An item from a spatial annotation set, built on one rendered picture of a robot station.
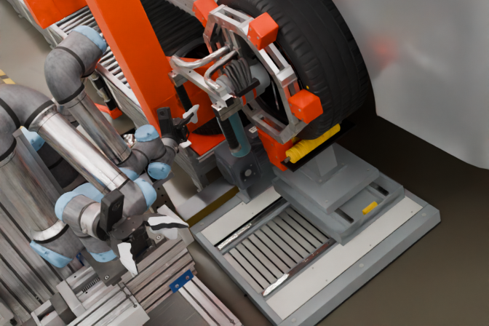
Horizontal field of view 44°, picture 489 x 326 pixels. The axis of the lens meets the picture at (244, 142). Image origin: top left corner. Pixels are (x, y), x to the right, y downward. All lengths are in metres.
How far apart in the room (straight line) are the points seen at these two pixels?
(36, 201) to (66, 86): 0.38
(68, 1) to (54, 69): 2.55
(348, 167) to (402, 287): 0.57
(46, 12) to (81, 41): 2.46
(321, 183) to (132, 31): 1.02
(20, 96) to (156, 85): 1.08
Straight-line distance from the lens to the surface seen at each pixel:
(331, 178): 2.71
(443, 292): 2.55
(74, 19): 5.04
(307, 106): 2.04
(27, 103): 1.58
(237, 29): 2.12
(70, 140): 1.57
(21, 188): 1.66
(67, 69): 1.89
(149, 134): 2.06
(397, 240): 2.62
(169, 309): 2.54
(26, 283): 2.10
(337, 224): 2.63
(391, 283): 2.59
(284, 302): 2.54
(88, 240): 1.50
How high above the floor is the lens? 2.10
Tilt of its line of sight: 38 degrees down
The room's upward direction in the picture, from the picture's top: 22 degrees counter-clockwise
